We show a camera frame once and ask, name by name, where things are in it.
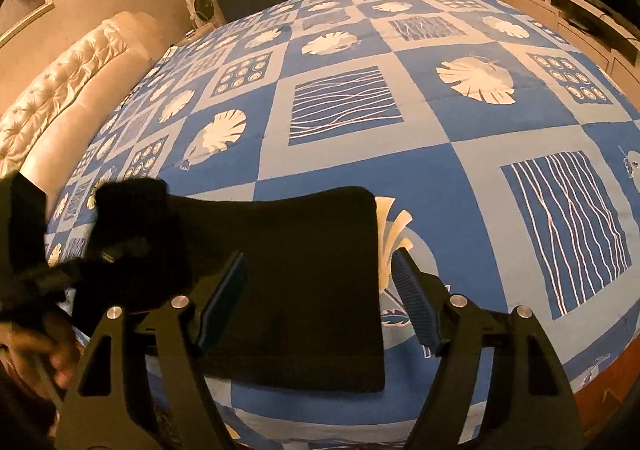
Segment black pants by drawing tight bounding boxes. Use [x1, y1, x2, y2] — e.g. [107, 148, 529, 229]
[72, 178, 386, 393]

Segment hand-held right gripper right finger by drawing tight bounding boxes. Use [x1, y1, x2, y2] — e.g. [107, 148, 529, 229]
[392, 247, 588, 450]

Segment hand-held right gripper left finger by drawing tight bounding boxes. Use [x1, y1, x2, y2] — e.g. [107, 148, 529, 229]
[54, 250, 251, 450]

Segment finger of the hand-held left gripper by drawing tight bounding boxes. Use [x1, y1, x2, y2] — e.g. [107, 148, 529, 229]
[15, 240, 151, 293]

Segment person's left hand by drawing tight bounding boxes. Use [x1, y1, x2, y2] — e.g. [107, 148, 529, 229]
[0, 315, 81, 396]

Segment cream tufted headboard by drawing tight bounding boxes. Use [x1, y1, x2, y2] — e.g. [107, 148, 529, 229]
[0, 12, 156, 191]

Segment blue patterned blanket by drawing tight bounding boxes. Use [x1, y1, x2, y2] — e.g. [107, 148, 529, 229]
[42, 0, 640, 450]

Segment white television console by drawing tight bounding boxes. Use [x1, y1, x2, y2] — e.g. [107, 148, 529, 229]
[515, 0, 640, 90]

